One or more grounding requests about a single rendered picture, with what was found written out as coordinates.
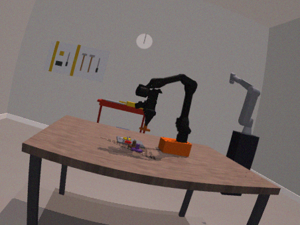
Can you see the purple gear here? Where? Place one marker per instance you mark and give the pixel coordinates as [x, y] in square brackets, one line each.
[136, 148]

